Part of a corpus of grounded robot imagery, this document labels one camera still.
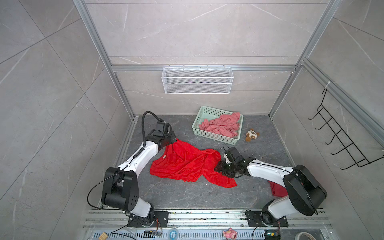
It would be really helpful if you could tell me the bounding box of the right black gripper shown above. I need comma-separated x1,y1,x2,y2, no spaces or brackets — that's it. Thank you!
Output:
212,160,238,178

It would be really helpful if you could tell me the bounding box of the bright red t shirt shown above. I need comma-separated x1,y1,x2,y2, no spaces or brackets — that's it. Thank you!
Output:
150,140,237,188

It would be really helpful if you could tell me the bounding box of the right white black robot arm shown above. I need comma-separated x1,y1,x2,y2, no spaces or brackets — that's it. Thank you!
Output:
215,144,328,226

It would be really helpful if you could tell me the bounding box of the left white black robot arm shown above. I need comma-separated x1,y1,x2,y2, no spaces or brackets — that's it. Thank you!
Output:
87,119,177,227

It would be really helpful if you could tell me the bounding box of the brown white plush toy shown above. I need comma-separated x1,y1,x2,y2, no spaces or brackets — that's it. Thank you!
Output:
245,129,260,142

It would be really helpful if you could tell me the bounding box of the pink t shirt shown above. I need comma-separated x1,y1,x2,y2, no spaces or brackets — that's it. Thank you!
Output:
199,113,241,138

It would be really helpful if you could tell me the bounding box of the light green plastic basket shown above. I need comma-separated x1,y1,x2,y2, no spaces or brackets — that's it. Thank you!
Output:
192,106,244,145

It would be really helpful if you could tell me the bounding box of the dark red folded t shirt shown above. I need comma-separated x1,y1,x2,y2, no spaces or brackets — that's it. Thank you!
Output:
269,181,288,198

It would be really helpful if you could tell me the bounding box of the pink plush toy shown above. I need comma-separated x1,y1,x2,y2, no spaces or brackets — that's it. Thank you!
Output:
223,228,238,240

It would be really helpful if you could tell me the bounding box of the blue white round cap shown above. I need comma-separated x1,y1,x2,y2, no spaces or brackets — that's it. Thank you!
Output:
168,229,179,240

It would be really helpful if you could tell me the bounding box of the white tape roll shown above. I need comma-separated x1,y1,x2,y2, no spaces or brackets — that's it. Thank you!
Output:
295,232,316,240

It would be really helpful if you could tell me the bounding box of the small wooden block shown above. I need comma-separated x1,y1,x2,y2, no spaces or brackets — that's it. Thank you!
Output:
98,232,109,240

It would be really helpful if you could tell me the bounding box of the black corrugated cable hose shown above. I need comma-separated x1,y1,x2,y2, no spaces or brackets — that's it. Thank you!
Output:
141,110,165,148

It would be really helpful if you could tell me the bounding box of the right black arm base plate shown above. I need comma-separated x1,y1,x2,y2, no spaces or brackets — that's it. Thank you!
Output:
245,210,289,227

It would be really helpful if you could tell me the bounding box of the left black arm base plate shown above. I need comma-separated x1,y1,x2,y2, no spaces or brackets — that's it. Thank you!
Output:
128,211,169,228

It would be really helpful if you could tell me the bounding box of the aluminium mounting rail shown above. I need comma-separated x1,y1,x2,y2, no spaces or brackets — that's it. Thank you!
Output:
81,209,332,229

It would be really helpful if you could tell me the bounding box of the black wire hook rack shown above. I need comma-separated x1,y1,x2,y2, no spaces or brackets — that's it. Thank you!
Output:
308,89,384,171

